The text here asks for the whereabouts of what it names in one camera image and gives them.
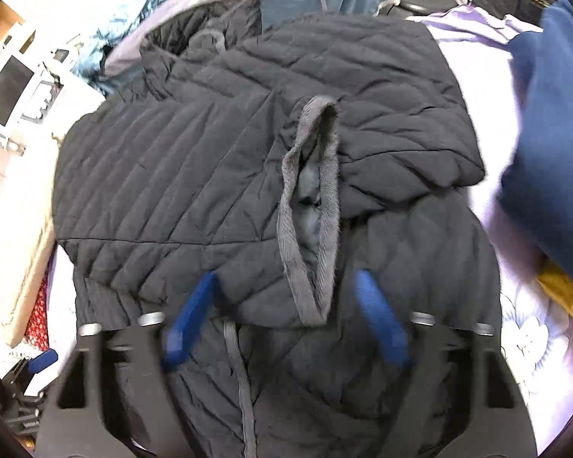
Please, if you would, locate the white framed monitor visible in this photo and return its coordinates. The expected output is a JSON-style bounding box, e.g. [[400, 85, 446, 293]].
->
[[0, 55, 36, 129]]

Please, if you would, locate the purple floral bedsheet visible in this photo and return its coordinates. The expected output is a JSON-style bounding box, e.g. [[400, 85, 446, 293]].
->
[[406, 2, 573, 444]]

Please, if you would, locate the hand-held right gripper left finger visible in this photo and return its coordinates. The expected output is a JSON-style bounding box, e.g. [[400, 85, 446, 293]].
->
[[36, 271, 219, 458]]

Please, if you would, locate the mustard yellow cloth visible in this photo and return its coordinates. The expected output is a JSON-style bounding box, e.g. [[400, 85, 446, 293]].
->
[[537, 262, 573, 339]]

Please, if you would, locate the folded beige quilted coat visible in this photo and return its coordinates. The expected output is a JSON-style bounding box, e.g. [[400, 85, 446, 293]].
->
[[0, 191, 60, 349]]

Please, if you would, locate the red floral cloth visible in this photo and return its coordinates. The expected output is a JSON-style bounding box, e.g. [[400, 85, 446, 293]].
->
[[24, 274, 53, 350]]

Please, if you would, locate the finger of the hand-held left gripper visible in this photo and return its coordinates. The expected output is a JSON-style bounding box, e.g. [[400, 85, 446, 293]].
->
[[2, 348, 59, 392]]

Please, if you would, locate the white equipment cabinet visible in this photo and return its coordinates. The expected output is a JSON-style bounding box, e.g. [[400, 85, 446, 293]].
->
[[0, 52, 107, 153]]

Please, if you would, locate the blue puffy jacket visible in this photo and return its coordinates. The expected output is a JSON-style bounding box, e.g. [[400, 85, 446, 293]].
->
[[71, 0, 173, 96]]

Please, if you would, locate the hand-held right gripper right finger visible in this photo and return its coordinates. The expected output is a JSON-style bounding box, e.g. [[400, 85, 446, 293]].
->
[[353, 269, 538, 458]]

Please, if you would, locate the grey blanket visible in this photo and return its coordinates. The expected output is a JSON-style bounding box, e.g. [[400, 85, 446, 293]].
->
[[102, 0, 349, 77]]

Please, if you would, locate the black quilted jacket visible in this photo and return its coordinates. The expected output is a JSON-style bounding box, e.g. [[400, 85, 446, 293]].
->
[[52, 0, 504, 458]]

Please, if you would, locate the folded navy blue garment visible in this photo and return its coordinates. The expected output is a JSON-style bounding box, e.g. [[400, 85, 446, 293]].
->
[[499, 0, 573, 287]]

